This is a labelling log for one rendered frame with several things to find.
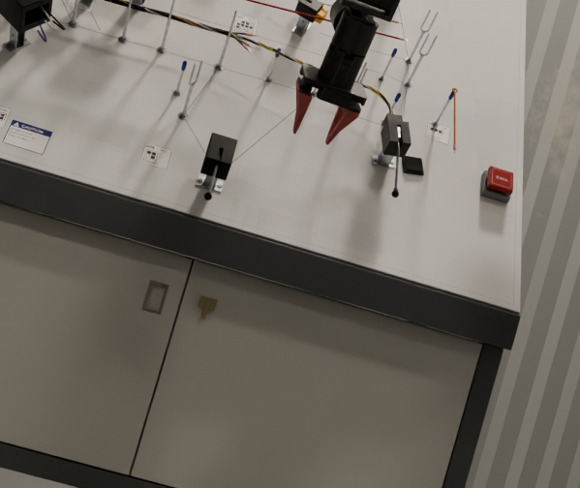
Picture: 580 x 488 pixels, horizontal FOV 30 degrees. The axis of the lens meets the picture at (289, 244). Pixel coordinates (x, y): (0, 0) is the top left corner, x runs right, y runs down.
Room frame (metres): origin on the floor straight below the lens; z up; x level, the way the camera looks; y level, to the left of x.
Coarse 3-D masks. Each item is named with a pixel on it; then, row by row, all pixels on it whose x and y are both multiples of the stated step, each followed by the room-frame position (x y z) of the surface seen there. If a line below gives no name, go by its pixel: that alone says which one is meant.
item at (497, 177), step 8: (488, 168) 2.08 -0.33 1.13; (496, 168) 2.08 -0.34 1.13; (488, 176) 2.07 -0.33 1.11; (496, 176) 2.06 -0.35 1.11; (504, 176) 2.07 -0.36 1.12; (512, 176) 2.08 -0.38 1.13; (488, 184) 2.05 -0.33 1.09; (496, 184) 2.05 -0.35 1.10; (504, 184) 2.06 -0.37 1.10; (512, 184) 2.06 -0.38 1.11; (504, 192) 2.06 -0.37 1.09
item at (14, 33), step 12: (0, 0) 1.87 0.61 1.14; (12, 0) 1.84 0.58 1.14; (24, 0) 1.84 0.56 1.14; (36, 0) 1.85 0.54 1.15; (48, 0) 1.87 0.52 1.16; (0, 12) 1.89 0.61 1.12; (12, 12) 1.86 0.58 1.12; (24, 12) 1.84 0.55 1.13; (36, 12) 1.90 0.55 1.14; (48, 12) 1.89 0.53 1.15; (12, 24) 1.88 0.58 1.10; (24, 24) 1.88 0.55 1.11; (36, 24) 1.89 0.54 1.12; (12, 36) 1.95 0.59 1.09; (24, 36) 1.96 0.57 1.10; (12, 48) 1.96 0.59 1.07
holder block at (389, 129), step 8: (392, 120) 1.99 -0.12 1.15; (384, 128) 2.00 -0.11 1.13; (392, 128) 1.98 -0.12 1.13; (400, 128) 1.99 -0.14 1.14; (408, 128) 1.99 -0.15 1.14; (384, 136) 2.00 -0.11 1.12; (392, 136) 1.97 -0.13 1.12; (408, 136) 1.98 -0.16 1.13; (384, 144) 1.99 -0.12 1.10; (392, 144) 1.97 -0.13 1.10; (400, 144) 1.98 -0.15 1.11; (408, 144) 1.97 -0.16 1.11; (384, 152) 1.99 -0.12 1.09; (392, 152) 1.99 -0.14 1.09; (400, 152) 1.99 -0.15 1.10
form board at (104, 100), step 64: (64, 0) 2.07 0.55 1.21; (128, 0) 2.12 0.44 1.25; (192, 0) 2.17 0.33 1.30; (256, 0) 2.22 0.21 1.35; (320, 0) 2.27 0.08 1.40; (448, 0) 2.39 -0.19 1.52; (512, 0) 2.45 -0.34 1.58; (0, 64) 1.94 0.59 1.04; (64, 64) 1.98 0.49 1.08; (128, 64) 2.02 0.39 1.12; (192, 64) 2.06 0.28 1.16; (256, 64) 2.11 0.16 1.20; (320, 64) 2.16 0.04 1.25; (384, 64) 2.21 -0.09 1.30; (448, 64) 2.27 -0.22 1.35; (512, 64) 2.32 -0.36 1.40; (0, 128) 1.86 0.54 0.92; (64, 128) 1.89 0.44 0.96; (128, 128) 1.93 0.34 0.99; (192, 128) 1.97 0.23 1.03; (256, 128) 2.02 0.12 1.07; (320, 128) 2.06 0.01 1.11; (512, 128) 2.21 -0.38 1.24; (128, 192) 1.85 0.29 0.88; (192, 192) 1.89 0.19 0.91; (256, 192) 1.93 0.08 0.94; (320, 192) 1.97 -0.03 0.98; (384, 192) 2.01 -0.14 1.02; (448, 192) 2.06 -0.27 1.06; (512, 192) 2.10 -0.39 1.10; (384, 256) 1.92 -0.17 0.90; (448, 256) 1.96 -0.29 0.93; (512, 256) 2.01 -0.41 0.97
